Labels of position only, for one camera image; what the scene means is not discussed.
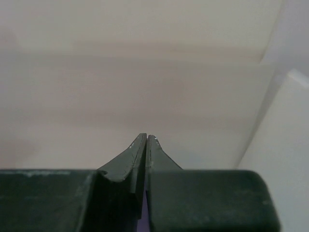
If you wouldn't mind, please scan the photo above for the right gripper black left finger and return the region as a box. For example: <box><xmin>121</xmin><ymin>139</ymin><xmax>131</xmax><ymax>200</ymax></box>
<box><xmin>0</xmin><ymin>133</ymin><xmax>147</xmax><ymax>232</ymax></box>

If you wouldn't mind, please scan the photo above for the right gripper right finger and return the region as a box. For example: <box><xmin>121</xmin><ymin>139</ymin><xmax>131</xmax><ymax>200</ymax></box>
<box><xmin>145</xmin><ymin>135</ymin><xmax>281</xmax><ymax>232</ymax></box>

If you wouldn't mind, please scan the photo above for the lilac t shirt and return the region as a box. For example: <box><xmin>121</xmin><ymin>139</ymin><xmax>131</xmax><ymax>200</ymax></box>
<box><xmin>137</xmin><ymin>189</ymin><xmax>151</xmax><ymax>232</ymax></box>

